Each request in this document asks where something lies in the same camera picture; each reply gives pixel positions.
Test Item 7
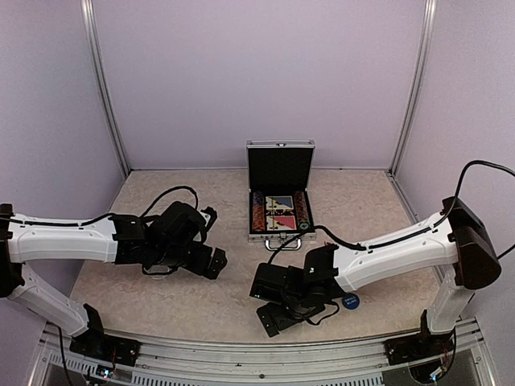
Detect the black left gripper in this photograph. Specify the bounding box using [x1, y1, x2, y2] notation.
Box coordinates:
[153, 242, 227, 279]

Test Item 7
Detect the aluminium poker set case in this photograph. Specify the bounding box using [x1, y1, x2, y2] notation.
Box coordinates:
[246, 139, 315, 252]

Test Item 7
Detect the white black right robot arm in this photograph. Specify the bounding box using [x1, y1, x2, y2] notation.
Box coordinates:
[249, 190, 501, 357]

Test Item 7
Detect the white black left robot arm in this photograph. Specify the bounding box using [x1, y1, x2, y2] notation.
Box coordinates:
[1, 201, 227, 358]

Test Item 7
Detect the red playing card deck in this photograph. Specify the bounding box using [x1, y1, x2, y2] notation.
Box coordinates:
[266, 215, 297, 232]

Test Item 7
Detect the blue small blind button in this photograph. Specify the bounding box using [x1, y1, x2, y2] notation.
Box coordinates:
[342, 294, 361, 310]

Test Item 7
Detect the blue playing card deck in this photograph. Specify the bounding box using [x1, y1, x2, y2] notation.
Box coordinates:
[266, 195, 295, 211]

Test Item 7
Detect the right chip row in case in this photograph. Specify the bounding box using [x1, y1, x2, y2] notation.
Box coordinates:
[294, 191, 309, 224]

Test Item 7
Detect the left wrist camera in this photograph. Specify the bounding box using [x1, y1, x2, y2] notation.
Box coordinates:
[200, 206, 218, 232]

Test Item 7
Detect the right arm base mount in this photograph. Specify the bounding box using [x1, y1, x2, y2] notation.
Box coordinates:
[384, 335, 426, 366]

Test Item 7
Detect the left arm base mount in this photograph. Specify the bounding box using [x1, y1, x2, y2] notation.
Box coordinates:
[69, 333, 141, 367]

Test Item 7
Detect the front aluminium rail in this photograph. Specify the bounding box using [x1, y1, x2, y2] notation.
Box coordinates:
[25, 319, 501, 385]

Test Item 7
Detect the left aluminium frame post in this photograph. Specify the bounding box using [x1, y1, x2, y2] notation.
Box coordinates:
[80, 0, 131, 179]

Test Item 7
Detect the aluminium frame post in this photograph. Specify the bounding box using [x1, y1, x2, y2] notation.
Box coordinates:
[389, 0, 438, 179]
[80, 0, 131, 179]

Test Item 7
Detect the right aluminium frame post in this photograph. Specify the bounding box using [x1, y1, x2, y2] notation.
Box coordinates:
[389, 0, 438, 179]

